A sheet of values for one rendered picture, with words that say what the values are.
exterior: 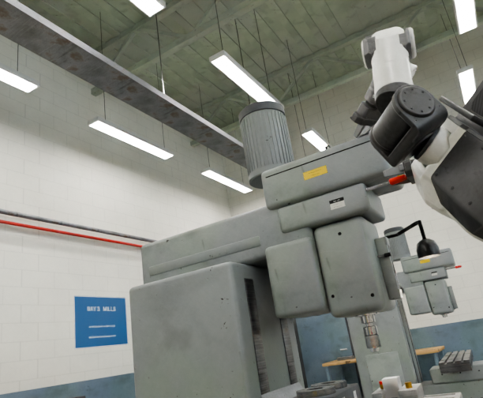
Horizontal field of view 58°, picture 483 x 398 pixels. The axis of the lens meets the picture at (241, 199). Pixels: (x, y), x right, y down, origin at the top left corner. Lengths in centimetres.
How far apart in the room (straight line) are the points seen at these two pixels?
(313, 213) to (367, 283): 30
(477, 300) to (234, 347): 675
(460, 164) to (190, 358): 110
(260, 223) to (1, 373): 418
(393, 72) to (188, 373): 118
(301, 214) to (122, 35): 622
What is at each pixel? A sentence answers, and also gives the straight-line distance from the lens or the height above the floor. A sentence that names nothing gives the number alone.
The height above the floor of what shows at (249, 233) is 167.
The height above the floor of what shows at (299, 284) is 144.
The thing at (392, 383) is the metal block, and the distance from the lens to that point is 169.
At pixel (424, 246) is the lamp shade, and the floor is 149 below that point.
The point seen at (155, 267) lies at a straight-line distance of 193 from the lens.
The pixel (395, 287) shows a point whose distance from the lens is 156.
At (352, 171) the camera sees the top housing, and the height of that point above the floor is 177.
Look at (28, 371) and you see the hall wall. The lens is 560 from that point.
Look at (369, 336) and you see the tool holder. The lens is 158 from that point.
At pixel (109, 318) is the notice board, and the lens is 639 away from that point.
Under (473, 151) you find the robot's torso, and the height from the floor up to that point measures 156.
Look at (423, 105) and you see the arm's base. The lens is 101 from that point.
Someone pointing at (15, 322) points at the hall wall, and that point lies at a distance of 555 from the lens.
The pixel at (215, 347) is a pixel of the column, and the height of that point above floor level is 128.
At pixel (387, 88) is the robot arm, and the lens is 109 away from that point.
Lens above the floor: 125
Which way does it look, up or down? 19 degrees up
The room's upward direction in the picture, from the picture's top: 9 degrees counter-clockwise
